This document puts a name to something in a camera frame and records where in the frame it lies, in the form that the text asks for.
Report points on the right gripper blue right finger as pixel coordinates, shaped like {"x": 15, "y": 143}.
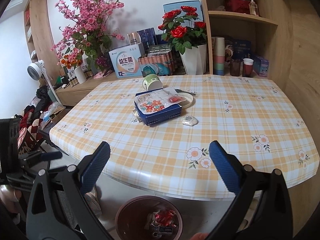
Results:
{"x": 227, "y": 165}

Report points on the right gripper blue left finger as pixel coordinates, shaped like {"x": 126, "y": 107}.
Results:
{"x": 92, "y": 166}

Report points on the small white round packet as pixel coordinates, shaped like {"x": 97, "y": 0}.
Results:
{"x": 189, "y": 120}

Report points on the crushed red soda can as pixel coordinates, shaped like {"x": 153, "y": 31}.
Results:
{"x": 165, "y": 218}

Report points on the blue cardboard box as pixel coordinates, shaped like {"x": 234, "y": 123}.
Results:
{"x": 160, "y": 116}

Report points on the blue snack bag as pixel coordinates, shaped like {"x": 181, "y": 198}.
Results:
{"x": 159, "y": 231}

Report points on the black plastic fork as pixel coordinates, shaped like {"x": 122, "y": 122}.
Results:
{"x": 182, "y": 91}

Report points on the white floral plastic tray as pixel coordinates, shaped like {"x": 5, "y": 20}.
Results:
{"x": 157, "y": 100}

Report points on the green paper noodle cup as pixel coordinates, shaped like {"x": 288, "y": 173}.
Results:
{"x": 152, "y": 82}

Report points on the dark red trash bin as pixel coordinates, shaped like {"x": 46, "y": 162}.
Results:
{"x": 134, "y": 217}

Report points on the person's left hand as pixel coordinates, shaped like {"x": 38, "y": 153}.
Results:
{"x": 9, "y": 197}

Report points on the orange plaid tablecloth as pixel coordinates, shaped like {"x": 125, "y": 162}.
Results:
{"x": 250, "y": 118}

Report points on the low wooden cabinet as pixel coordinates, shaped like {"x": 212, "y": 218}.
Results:
{"x": 70, "y": 96}

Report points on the red cup white rim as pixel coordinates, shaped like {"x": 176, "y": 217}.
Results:
{"x": 247, "y": 68}

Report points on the white desk fan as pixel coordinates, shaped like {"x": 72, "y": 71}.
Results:
{"x": 36, "y": 71}

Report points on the dark brown cup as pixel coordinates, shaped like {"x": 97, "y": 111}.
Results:
{"x": 235, "y": 67}

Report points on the small purple blue box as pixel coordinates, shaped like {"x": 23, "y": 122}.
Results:
{"x": 260, "y": 65}

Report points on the stack of pastel cups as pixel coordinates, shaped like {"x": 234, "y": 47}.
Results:
{"x": 219, "y": 56}

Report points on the white angular flower vase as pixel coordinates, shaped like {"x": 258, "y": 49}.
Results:
{"x": 194, "y": 60}

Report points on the small white vase orange flowers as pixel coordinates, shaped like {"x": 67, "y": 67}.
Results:
{"x": 75, "y": 72}

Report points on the white blue probiotic box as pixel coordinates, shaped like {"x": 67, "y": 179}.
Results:
{"x": 125, "y": 60}

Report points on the pink teal gift box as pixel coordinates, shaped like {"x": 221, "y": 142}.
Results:
{"x": 160, "y": 65}

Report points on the red rose bouquet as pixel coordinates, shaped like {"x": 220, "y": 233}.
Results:
{"x": 182, "y": 28}

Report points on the dark blue starry box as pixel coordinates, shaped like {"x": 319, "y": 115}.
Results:
{"x": 148, "y": 38}

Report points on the wooden shelf unit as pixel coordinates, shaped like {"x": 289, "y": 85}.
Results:
{"x": 270, "y": 33}

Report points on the small glass bottle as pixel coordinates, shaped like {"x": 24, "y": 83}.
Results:
{"x": 253, "y": 8}

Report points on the red basket on shelf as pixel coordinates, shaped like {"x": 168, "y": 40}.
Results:
{"x": 239, "y": 6}

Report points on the pink cherry blossom bouquet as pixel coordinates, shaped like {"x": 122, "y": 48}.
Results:
{"x": 86, "y": 35}

